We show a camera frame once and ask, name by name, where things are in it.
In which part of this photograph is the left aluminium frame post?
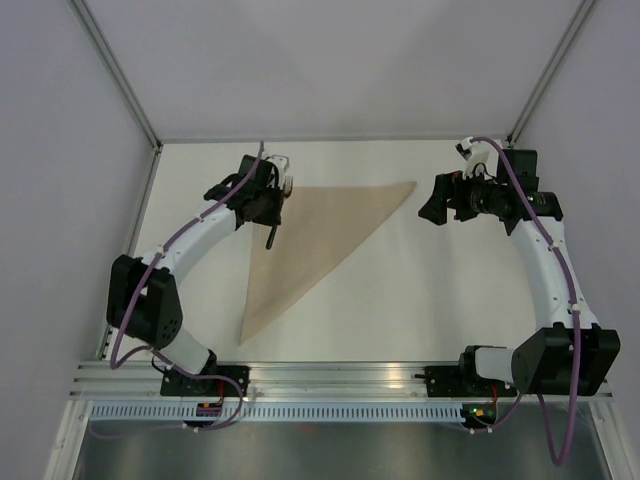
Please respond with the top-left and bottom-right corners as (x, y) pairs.
(68, 0), (162, 153)

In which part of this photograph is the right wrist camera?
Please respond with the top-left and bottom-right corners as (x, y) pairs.
(455, 137), (490, 179)

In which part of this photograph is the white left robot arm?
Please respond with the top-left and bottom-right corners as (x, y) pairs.
(106, 152), (293, 396)

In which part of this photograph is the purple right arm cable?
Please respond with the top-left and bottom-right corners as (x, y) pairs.
(464, 136), (581, 467)

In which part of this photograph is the right aluminium frame post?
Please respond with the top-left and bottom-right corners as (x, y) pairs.
(505, 0), (600, 146)

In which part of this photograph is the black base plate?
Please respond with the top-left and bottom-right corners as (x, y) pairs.
(413, 365), (518, 399)
(160, 365), (250, 398)

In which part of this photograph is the aluminium mounting rail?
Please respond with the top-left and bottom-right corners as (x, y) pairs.
(68, 360), (615, 401)

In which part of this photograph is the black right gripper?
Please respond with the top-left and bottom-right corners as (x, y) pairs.
(419, 165), (507, 225)

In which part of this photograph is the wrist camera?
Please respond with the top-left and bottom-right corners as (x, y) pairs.
(267, 155), (293, 199)
(455, 137), (490, 179)

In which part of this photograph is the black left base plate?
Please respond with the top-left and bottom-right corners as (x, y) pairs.
(160, 365), (250, 398)

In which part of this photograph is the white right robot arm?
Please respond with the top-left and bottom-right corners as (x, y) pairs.
(418, 138), (621, 397)

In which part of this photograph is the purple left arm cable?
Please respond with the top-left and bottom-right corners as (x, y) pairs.
(110, 140), (246, 431)

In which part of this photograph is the beige cloth napkin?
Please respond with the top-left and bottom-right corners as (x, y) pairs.
(239, 181), (417, 343)

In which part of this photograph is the white slotted cable duct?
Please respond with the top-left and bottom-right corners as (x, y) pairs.
(90, 401), (463, 423)

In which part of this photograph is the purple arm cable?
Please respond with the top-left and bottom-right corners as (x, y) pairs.
(464, 136), (581, 467)
(110, 140), (246, 431)

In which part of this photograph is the aluminium frame post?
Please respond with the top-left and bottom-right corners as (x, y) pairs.
(68, 0), (162, 153)
(505, 0), (600, 146)

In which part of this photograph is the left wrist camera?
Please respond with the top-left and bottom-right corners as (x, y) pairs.
(267, 155), (293, 199)

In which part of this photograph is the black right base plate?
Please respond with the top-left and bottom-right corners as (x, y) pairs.
(413, 365), (518, 399)

